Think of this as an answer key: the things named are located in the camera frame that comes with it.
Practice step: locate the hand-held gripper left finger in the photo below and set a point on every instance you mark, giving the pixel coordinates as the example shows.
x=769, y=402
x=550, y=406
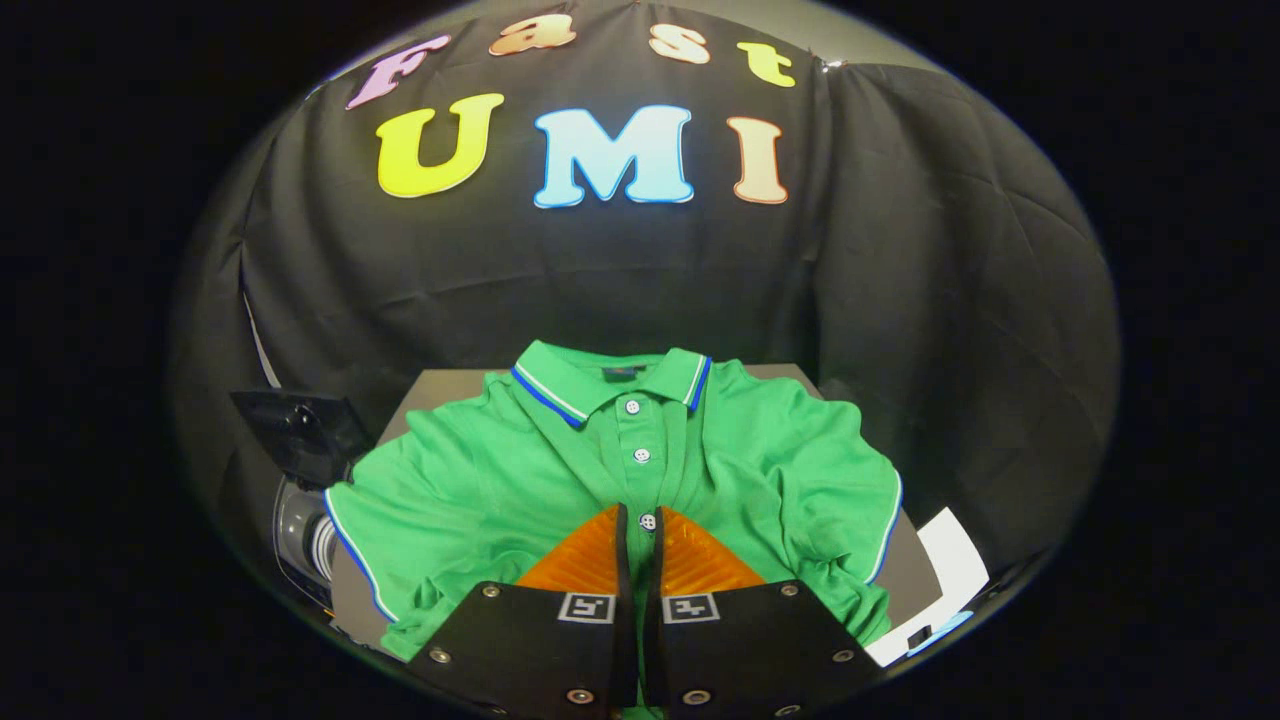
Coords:
x=530, y=650

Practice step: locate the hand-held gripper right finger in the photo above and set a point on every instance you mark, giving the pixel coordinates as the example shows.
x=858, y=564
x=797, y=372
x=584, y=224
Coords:
x=750, y=650

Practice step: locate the green polo shirt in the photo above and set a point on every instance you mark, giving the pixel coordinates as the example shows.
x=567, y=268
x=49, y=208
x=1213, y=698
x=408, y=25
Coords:
x=480, y=480

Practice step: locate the dark washing machine lid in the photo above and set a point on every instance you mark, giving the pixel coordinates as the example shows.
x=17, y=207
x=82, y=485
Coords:
x=300, y=435

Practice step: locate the white flat board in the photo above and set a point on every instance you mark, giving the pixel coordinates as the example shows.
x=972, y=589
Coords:
x=950, y=560

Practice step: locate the beige cabinet with dark top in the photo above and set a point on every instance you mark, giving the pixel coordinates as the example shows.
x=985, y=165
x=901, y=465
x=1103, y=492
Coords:
x=440, y=385

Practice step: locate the black backdrop cloth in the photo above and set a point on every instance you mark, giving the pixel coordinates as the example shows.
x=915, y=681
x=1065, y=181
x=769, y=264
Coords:
x=600, y=280

